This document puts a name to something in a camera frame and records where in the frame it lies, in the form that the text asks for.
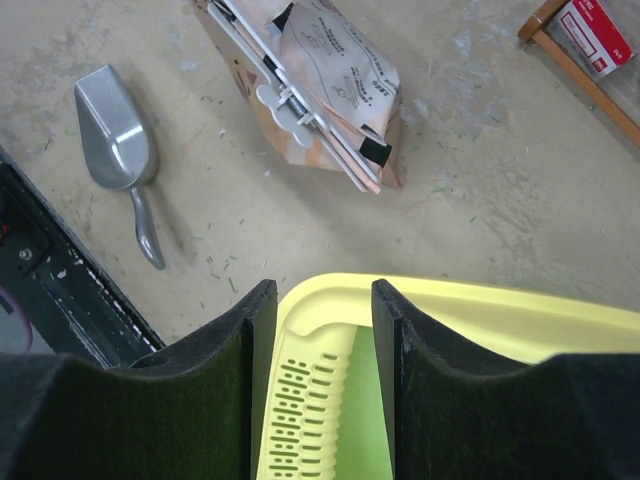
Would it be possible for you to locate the white bag sealing clip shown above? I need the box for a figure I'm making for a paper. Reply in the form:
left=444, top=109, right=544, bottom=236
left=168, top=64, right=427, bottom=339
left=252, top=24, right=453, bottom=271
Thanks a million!
left=207, top=1, right=381, bottom=194

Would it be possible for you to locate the orange wooden shelf rack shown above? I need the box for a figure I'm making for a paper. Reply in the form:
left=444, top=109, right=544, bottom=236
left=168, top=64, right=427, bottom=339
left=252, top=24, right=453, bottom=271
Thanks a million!
left=518, top=1, right=639, bottom=145

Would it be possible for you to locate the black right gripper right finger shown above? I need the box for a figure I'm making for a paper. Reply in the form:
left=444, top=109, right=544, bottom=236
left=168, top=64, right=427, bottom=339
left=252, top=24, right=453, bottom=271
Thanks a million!
left=371, top=280, right=639, bottom=479

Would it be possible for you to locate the silver metal scoop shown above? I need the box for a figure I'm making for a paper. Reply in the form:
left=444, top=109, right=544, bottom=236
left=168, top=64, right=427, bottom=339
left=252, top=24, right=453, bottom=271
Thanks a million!
left=73, top=65, right=166, bottom=270

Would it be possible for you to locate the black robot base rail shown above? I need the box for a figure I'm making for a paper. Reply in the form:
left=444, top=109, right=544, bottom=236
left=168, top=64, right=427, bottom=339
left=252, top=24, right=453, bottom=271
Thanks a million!
left=1, top=152, right=165, bottom=368

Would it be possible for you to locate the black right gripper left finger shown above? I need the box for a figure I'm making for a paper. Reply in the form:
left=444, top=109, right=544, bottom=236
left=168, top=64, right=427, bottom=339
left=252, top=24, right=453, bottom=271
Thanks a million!
left=1, top=280, right=277, bottom=479

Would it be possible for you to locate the red white staples box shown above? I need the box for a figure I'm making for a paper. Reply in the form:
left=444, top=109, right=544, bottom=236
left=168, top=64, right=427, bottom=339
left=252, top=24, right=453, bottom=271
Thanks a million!
left=547, top=0, right=636, bottom=81

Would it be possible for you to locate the pink cat litter bag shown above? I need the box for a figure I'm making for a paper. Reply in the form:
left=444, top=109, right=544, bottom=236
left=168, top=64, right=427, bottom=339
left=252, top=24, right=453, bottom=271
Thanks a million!
left=192, top=1, right=403, bottom=190

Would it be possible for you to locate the yellow green litter box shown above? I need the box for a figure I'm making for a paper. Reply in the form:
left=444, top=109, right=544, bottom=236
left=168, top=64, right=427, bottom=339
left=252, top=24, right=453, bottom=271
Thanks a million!
left=257, top=273, right=639, bottom=479

